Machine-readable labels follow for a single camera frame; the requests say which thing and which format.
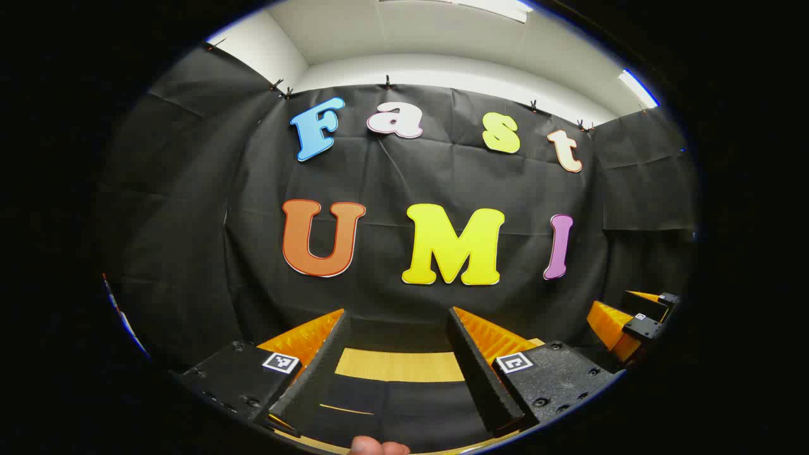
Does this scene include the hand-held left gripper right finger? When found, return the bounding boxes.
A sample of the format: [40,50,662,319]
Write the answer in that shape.
[446,307,625,438]

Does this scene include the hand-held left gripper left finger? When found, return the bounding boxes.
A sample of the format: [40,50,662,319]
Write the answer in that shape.
[180,308,352,438]

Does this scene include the dark denim jeans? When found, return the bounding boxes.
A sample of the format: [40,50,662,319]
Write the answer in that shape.
[288,379,506,452]

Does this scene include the ceiling light panel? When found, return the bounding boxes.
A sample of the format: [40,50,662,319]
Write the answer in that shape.
[452,0,535,24]
[618,68,660,109]

